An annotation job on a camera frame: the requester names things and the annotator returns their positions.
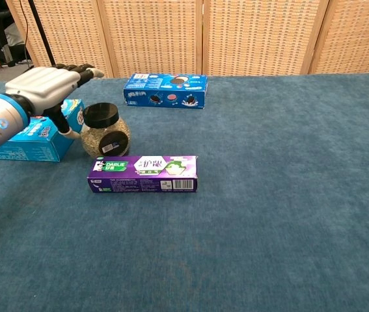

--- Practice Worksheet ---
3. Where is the woven wooden folding screen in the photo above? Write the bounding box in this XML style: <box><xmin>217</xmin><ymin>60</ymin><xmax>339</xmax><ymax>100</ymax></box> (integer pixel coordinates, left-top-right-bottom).
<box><xmin>5</xmin><ymin>0</ymin><xmax>369</xmax><ymax>79</ymax></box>

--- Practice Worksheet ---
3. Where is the purple Darlie toothpaste box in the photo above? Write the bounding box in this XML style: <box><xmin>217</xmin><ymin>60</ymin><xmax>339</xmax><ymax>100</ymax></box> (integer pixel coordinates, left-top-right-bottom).
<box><xmin>87</xmin><ymin>155</ymin><xmax>199</xmax><ymax>194</ymax></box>

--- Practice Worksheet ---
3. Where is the light blue cookie box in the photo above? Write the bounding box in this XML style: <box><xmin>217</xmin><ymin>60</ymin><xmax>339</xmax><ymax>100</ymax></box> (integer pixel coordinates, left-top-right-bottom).
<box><xmin>0</xmin><ymin>98</ymin><xmax>85</xmax><ymax>163</ymax></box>

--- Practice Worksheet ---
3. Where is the dark blue Oreo box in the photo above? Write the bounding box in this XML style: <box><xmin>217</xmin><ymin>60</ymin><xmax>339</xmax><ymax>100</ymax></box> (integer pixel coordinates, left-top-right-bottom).
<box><xmin>122</xmin><ymin>73</ymin><xmax>209</xmax><ymax>110</ymax></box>

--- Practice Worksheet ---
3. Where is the black tripod stand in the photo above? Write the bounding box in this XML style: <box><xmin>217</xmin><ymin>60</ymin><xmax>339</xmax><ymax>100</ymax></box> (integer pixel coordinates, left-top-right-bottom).
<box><xmin>27</xmin><ymin>0</ymin><xmax>57</xmax><ymax>68</ymax></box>

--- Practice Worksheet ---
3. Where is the black hanging cable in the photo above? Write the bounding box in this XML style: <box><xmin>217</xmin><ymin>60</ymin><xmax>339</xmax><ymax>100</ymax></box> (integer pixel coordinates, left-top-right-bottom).
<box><xmin>18</xmin><ymin>0</ymin><xmax>35</xmax><ymax>66</ymax></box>

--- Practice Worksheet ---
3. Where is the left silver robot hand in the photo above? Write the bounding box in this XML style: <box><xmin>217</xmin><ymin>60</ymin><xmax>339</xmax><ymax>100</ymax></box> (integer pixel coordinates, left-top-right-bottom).
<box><xmin>5</xmin><ymin>63</ymin><xmax>105</xmax><ymax>140</ymax></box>

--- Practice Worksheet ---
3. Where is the glass jar with black lid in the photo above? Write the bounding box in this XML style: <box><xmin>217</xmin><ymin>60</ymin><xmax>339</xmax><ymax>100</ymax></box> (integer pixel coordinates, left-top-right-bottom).
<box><xmin>79</xmin><ymin>102</ymin><xmax>131</xmax><ymax>159</ymax></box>

